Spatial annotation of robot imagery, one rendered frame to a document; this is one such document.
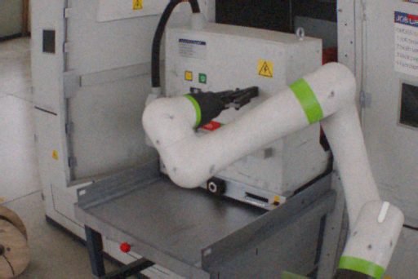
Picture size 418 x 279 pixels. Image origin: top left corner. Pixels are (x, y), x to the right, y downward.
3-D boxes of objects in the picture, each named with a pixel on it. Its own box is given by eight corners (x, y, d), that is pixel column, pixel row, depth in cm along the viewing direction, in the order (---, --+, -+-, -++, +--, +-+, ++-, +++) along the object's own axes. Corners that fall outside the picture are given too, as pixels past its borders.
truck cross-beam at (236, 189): (284, 214, 174) (285, 197, 172) (159, 172, 207) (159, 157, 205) (292, 209, 177) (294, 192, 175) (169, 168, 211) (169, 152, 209)
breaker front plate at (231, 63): (278, 199, 174) (283, 46, 158) (165, 162, 204) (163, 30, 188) (280, 197, 175) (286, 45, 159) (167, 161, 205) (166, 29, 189)
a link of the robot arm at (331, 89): (364, 104, 145) (342, 71, 150) (364, 81, 133) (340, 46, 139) (311, 135, 145) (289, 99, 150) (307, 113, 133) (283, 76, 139)
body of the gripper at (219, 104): (190, 117, 158) (213, 110, 164) (215, 124, 152) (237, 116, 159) (190, 90, 155) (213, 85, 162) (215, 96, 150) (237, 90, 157)
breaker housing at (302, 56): (282, 198, 174) (286, 43, 159) (166, 161, 205) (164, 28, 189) (352, 154, 211) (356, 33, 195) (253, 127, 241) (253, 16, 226)
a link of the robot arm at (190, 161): (285, 89, 148) (287, 80, 137) (308, 129, 146) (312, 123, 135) (161, 157, 148) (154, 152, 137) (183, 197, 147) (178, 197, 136)
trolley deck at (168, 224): (211, 289, 146) (211, 272, 144) (75, 219, 185) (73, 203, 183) (335, 206, 194) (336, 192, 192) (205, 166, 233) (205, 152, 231)
